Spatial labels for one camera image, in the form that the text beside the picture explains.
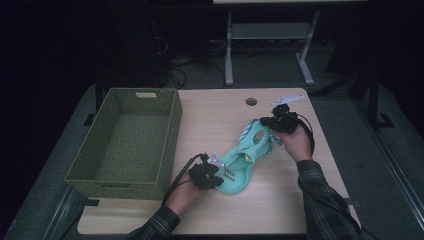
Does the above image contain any bundle of floor cables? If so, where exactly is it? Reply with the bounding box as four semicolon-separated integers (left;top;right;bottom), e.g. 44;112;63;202
151;33;228;90

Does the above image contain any person's left hand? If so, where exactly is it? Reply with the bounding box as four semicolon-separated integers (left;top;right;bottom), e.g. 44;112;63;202
165;181;208;216

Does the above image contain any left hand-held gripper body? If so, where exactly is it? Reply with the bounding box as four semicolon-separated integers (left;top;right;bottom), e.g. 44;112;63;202
187;151;224;191

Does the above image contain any person's right hand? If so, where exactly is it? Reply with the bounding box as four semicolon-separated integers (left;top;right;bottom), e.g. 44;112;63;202
278;123;314;164

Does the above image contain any grey metal table frame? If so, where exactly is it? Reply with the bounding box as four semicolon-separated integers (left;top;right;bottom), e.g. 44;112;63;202
223;9;321;88

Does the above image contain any green woven basket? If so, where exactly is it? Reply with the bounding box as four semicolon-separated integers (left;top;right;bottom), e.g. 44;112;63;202
64;87;184;201

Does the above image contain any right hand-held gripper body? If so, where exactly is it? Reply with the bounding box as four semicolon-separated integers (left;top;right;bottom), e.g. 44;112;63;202
269;93;305;135

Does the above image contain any mint green baby garment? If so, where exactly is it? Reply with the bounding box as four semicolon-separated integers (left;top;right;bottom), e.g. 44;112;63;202
214;118;285;196

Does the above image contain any black metal stand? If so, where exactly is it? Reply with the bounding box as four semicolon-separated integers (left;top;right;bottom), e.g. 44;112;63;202
348;64;395;132

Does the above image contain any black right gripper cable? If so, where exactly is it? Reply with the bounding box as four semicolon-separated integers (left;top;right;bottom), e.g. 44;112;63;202
293;112;316;158

